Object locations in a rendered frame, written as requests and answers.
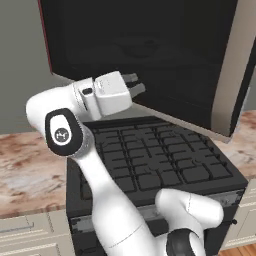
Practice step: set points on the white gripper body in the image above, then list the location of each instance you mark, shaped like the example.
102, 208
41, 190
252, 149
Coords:
111, 94

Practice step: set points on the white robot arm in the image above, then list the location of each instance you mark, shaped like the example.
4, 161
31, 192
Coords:
110, 213

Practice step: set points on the black stove with hob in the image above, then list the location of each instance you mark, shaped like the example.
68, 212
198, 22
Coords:
160, 166

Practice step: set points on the cream drawer front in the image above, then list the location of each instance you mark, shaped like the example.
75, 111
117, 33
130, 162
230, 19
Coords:
23, 226

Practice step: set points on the cream cupboard run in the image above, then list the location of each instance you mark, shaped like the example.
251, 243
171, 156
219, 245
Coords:
242, 216

